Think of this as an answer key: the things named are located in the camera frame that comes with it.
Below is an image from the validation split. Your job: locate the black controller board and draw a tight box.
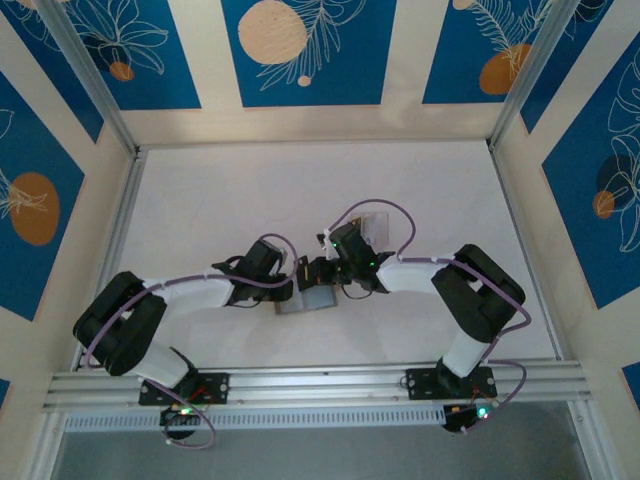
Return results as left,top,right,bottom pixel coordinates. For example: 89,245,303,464
159,404,201,442
442,399,501,435

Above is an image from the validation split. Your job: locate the black left controller board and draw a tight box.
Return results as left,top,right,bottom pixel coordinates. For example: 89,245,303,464
159,404,201,442

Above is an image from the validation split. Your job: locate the aluminium front rail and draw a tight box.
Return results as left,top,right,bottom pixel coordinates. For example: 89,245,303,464
42,360,594,412

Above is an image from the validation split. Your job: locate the aluminium side rail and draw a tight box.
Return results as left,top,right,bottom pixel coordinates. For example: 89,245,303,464
487,144,564,361
72,149,149,371

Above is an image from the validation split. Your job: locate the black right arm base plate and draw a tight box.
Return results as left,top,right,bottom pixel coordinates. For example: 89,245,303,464
405,367,497,401

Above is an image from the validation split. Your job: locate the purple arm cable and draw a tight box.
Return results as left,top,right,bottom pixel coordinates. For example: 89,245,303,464
82,232,300,450
327,198,530,436

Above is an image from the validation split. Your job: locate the white slotted cable duct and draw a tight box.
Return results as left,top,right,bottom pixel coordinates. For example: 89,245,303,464
63,404,447,432

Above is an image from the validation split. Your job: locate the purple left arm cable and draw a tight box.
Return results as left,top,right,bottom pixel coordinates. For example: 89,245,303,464
82,232,300,450

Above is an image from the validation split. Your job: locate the aluminium frame post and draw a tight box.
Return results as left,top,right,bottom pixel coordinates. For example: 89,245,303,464
487,0,576,151
37,0,141,156

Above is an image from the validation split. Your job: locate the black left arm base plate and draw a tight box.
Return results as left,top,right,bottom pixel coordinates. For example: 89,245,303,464
138,372,231,406

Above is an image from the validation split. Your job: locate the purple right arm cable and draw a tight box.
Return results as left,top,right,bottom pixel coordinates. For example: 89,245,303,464
327,198,530,436

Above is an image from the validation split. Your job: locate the grey card holder wallet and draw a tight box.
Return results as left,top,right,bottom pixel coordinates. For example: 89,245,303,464
273,282,340,317

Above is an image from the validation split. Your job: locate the black right controller board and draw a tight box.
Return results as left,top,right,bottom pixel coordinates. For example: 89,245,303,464
442,399,501,435

